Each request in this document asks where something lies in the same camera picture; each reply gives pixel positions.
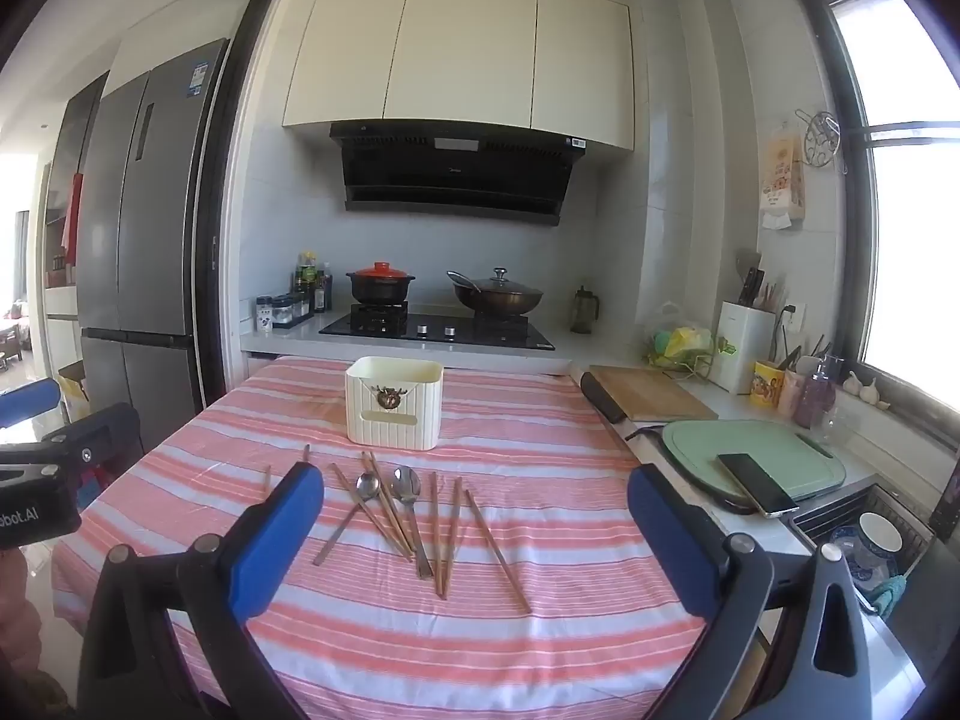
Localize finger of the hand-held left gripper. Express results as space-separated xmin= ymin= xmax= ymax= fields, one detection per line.
xmin=0 ymin=378 xmax=63 ymax=430
xmin=41 ymin=403 xmax=145 ymax=494

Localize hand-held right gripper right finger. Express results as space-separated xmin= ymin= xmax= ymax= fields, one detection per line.
xmin=628 ymin=463 xmax=875 ymax=720

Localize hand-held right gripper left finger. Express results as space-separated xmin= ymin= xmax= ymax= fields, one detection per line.
xmin=75 ymin=461 xmax=325 ymax=720

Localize small steel spoon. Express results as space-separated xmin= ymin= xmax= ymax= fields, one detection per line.
xmin=313 ymin=471 xmax=381 ymax=569

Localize large steel spoon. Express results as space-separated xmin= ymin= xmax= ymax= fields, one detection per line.
xmin=390 ymin=465 xmax=434 ymax=580

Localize white ribbed utensil holder box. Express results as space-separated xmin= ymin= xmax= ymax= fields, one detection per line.
xmin=345 ymin=356 xmax=445 ymax=452

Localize person's left hand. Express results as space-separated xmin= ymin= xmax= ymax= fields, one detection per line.
xmin=0 ymin=551 xmax=44 ymax=691

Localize cardboard box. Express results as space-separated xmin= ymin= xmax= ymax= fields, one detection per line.
xmin=56 ymin=360 xmax=92 ymax=422

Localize green cutting board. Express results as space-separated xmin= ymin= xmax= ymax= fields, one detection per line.
xmin=658 ymin=420 xmax=848 ymax=516

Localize black smartphone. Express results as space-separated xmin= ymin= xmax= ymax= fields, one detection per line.
xmin=715 ymin=453 xmax=800 ymax=519

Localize wooden cutting board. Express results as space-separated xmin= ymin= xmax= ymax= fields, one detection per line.
xmin=589 ymin=364 xmax=720 ymax=423

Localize black oblong pad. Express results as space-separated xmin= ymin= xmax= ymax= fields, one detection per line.
xmin=580 ymin=371 xmax=628 ymax=424

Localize yellow printed cup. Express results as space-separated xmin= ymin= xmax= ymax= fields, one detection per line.
xmin=750 ymin=360 xmax=785 ymax=411

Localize pink cup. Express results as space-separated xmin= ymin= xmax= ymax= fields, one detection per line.
xmin=776 ymin=372 xmax=806 ymax=421

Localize pink striped tablecloth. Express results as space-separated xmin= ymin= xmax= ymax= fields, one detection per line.
xmin=51 ymin=356 xmax=710 ymax=720

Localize red hanging cloth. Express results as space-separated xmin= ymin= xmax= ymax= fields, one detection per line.
xmin=60 ymin=172 xmax=85 ymax=265

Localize plastic bag with sponges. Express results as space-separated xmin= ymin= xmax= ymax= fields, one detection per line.
xmin=641 ymin=302 xmax=722 ymax=377

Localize blue white ceramic bowl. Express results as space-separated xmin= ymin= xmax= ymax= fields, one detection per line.
xmin=828 ymin=511 xmax=913 ymax=595

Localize grey refrigerator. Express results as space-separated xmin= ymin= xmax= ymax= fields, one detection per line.
xmin=75 ymin=37 xmax=230 ymax=452

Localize purple soap bottle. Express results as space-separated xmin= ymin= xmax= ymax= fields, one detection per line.
xmin=795 ymin=356 xmax=845 ymax=430

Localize white knife holder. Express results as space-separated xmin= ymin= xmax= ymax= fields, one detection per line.
xmin=709 ymin=300 xmax=778 ymax=395

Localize teal dish cloth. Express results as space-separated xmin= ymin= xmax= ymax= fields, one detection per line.
xmin=868 ymin=574 xmax=910 ymax=617

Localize black gas stove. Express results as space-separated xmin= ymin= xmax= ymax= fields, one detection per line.
xmin=319 ymin=303 xmax=557 ymax=352

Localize knives in holder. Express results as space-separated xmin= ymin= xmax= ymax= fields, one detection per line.
xmin=733 ymin=247 xmax=767 ymax=310

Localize black clay pot red lid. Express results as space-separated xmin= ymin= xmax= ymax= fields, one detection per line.
xmin=346 ymin=262 xmax=416 ymax=308

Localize dark wok with glass lid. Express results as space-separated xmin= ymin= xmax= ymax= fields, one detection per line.
xmin=447 ymin=267 xmax=545 ymax=318

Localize hanging printed bag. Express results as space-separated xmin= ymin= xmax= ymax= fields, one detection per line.
xmin=759 ymin=123 xmax=808 ymax=230

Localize dark framed window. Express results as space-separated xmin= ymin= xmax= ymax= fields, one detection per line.
xmin=793 ymin=0 xmax=960 ymax=470

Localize black range hood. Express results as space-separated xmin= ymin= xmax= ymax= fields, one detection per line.
xmin=329 ymin=120 xmax=590 ymax=228

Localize black door frame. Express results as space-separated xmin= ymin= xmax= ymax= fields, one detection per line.
xmin=187 ymin=0 xmax=295 ymax=415

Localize metal wire trivet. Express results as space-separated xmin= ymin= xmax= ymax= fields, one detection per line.
xmin=795 ymin=109 xmax=846 ymax=175

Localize white wall cabinets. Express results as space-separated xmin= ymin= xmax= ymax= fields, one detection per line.
xmin=283 ymin=0 xmax=635 ymax=152

